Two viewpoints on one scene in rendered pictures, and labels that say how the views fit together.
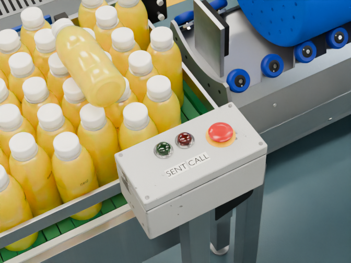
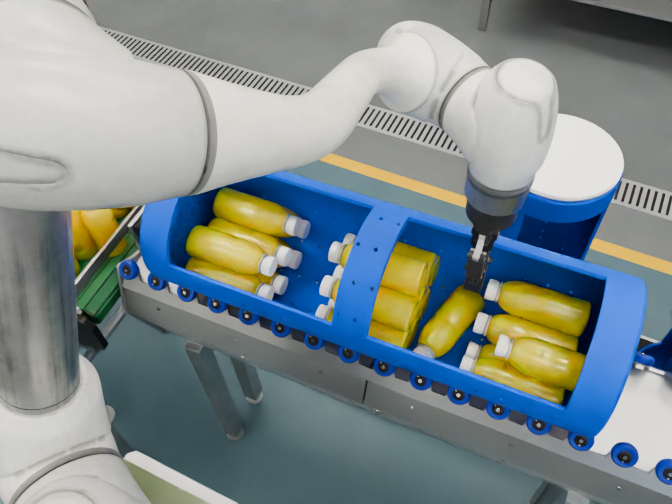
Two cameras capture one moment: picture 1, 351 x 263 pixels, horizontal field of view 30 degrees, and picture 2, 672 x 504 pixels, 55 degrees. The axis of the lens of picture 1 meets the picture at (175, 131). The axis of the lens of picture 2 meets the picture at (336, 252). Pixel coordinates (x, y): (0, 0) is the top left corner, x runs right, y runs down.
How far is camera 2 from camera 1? 1.28 m
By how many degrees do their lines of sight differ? 31
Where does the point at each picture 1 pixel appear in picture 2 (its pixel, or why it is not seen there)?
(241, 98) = (130, 283)
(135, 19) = not seen: hidden behind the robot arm
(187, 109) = (113, 261)
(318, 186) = (366, 432)
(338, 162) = (403, 433)
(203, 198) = not seen: outside the picture
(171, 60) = (86, 218)
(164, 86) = not seen: hidden behind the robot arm
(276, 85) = (159, 296)
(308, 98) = (189, 328)
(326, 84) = (206, 329)
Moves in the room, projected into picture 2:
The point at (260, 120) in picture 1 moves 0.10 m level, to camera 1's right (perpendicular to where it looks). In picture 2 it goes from (147, 311) to (170, 340)
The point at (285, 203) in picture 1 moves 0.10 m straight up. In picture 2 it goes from (329, 418) to (328, 406)
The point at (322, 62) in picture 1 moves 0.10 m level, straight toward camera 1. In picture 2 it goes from (201, 311) to (156, 327)
